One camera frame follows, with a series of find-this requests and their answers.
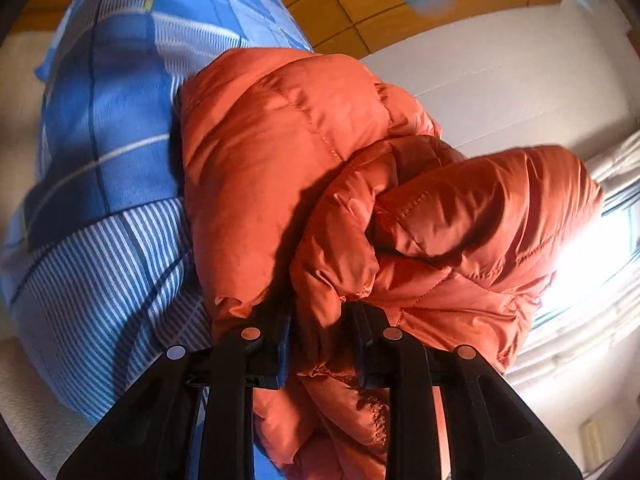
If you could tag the window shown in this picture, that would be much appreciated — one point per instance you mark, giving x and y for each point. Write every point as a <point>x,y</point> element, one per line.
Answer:
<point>615,240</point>

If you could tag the beige patterned curtain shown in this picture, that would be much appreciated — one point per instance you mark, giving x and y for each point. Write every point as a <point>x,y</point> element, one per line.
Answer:
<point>600,310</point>

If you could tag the orange puffer jacket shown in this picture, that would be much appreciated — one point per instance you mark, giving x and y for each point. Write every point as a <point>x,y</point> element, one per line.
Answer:
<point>320,170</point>

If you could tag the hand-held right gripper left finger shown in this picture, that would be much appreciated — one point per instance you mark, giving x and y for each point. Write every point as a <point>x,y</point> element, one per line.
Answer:
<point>285,345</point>

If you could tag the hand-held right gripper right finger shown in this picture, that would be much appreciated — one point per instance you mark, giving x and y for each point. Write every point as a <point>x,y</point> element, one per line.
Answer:
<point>371,355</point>

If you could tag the bed with blue plaid sheet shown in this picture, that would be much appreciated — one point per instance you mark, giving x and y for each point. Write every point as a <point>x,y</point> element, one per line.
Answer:
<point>110,160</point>

